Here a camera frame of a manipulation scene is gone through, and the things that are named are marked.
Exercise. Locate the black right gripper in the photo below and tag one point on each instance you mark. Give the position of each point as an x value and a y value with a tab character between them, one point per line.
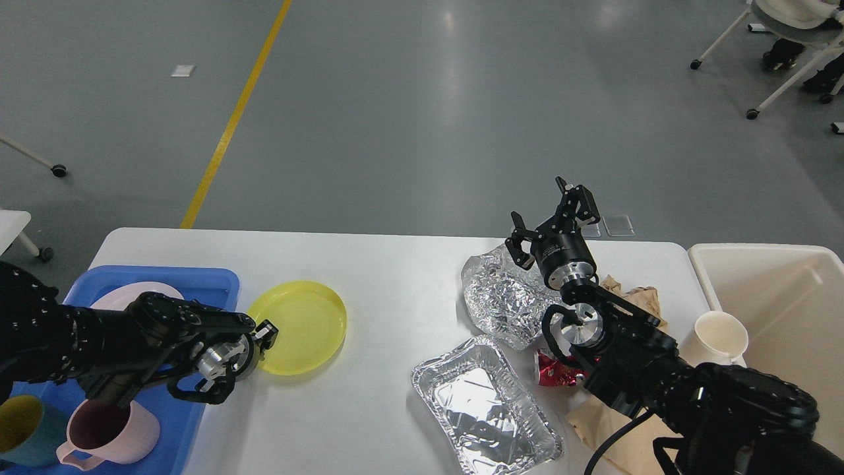
563	257

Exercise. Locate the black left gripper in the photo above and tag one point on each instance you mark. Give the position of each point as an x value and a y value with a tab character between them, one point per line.
241	357

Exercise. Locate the yellow plastic plate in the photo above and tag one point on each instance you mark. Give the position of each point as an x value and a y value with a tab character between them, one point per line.
312	323

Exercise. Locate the pink plastic mug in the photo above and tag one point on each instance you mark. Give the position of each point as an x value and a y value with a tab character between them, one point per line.
98	432

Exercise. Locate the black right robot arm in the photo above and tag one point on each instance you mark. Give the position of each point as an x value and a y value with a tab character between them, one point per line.
725	419

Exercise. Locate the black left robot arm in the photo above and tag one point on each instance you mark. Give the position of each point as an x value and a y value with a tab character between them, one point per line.
113	355

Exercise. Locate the crumpled aluminium foil sheet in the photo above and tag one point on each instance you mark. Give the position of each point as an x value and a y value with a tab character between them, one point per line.
506	301

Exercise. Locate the crumpled brown paper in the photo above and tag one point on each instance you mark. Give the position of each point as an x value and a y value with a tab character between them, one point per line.
645	298

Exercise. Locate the crushed red can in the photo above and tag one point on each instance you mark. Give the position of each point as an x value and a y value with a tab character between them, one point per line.
550	371

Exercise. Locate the pink plastic plate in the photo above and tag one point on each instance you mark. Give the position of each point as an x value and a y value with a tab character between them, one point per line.
118	299

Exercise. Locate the white paper cup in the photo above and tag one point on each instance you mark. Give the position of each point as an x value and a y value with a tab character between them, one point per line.
716	337

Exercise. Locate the brown paper bag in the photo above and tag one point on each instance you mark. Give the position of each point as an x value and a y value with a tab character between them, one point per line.
632	453

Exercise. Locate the aluminium foil tray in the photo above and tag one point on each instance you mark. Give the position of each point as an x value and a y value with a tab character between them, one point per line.
493	423

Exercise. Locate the beige plastic bin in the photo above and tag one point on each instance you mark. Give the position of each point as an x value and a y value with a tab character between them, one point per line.
790	300

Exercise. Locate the blue yellow cup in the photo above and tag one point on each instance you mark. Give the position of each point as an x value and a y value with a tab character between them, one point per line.
31	432

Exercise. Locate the grey office chair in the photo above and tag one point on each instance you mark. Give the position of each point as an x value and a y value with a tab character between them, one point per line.
58	170

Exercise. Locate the small white side table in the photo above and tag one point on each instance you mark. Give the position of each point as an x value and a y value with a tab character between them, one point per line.
13	223

